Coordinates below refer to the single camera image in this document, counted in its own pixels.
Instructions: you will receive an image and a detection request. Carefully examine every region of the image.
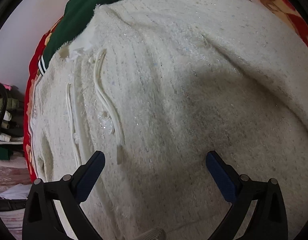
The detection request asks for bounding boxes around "white fuzzy knit sweater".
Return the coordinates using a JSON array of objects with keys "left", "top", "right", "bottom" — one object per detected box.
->
[{"left": 30, "top": 0, "right": 308, "bottom": 239}]

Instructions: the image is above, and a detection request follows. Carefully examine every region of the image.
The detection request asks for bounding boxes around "clothes rack with hanging clothes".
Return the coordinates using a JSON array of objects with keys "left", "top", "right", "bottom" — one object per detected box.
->
[{"left": 0, "top": 83, "right": 24, "bottom": 160}]

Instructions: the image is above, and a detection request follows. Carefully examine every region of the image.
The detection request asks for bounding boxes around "dark green folded garment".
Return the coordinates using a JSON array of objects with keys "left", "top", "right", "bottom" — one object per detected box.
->
[{"left": 38, "top": 0, "right": 122, "bottom": 74}]

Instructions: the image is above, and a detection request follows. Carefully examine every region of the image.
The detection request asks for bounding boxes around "red floral blanket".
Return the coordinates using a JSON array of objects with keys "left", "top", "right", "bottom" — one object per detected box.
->
[{"left": 23, "top": 0, "right": 308, "bottom": 181}]

